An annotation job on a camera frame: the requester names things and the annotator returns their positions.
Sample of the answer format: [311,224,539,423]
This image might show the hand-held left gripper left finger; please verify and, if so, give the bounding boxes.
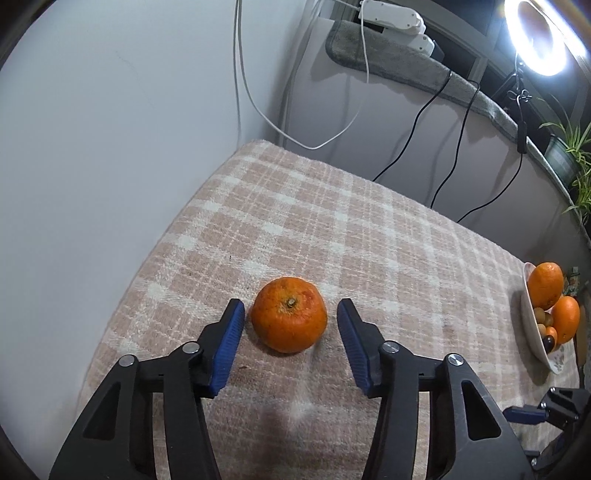
[48,298,246,480]

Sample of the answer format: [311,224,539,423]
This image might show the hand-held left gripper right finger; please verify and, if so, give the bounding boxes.
[337,298,536,480]

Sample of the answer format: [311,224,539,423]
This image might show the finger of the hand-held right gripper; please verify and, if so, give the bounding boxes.
[503,386,591,424]
[525,428,579,472]

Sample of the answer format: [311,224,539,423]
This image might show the small mandarin with stem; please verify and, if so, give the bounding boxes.
[250,276,328,354]

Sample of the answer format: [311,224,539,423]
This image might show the white floral plate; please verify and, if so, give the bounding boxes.
[521,262,575,374]

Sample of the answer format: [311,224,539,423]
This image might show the large oval orange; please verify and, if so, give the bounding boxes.
[551,296,581,345]

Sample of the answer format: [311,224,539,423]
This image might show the large round orange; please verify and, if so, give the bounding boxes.
[527,261,565,310]

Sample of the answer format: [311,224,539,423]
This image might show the beige checked blanket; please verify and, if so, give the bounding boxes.
[76,140,583,480]

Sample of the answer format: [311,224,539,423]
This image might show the potted spider plant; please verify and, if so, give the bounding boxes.
[538,99,591,217]

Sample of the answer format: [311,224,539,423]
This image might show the white power strip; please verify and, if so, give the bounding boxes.
[358,0,437,58]

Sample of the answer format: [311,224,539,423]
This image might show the black cable with inline switch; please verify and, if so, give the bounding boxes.
[457,69,532,223]

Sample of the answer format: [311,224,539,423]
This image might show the white cable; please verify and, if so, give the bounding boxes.
[233,0,370,151]

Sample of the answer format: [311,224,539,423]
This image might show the ring light with stand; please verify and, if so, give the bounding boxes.
[502,0,581,100]

